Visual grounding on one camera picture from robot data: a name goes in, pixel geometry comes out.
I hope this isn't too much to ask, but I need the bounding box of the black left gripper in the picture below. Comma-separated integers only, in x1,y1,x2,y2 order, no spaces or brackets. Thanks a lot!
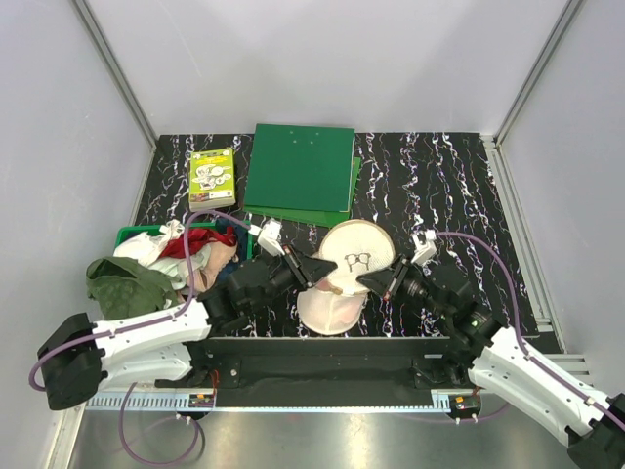
246,243,337,315

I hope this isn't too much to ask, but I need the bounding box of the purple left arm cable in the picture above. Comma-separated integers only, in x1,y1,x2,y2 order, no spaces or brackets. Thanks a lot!
28,210,268,463

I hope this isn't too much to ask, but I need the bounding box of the thin green folder underneath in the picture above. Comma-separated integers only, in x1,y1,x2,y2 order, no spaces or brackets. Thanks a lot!
244,155,359,228

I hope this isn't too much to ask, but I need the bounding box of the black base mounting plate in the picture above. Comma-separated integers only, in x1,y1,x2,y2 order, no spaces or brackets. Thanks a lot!
155,337,472,409

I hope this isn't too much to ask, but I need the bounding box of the white garment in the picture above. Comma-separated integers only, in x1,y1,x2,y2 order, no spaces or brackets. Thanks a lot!
113,220,185,267

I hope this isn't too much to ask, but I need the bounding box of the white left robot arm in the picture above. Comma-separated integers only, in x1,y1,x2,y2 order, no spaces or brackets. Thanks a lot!
28,220,338,411

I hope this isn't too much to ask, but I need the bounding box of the green plastic laundry basket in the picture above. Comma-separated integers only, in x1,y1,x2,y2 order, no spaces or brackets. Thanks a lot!
114,220,254,261

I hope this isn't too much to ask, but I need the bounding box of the pink bra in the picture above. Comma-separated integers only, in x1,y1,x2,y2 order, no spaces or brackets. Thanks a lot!
186,242,237,293

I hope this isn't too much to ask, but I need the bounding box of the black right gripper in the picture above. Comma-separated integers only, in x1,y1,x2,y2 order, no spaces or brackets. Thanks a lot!
356,254,451,320

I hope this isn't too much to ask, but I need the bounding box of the dark blue garment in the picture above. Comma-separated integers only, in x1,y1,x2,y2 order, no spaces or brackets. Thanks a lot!
214,218,249,246

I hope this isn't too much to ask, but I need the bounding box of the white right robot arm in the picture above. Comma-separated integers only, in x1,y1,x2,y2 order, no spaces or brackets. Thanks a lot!
357,230,624,468

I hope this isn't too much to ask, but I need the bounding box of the yellow-green book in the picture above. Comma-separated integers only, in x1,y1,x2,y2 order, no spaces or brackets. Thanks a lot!
188,148,236,212

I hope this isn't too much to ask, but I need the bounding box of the olive green garment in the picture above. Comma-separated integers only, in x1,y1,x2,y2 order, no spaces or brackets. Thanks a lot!
86,256,179,320

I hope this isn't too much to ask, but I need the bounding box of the white mesh laundry bag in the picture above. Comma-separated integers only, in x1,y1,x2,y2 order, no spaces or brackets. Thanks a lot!
297,219,396,336

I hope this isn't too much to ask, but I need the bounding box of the green binder folder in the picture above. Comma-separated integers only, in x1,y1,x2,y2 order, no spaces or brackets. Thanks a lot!
244,123,355,212

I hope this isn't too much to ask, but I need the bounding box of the red garment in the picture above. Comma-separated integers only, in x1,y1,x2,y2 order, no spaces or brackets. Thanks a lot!
159,228,222,259

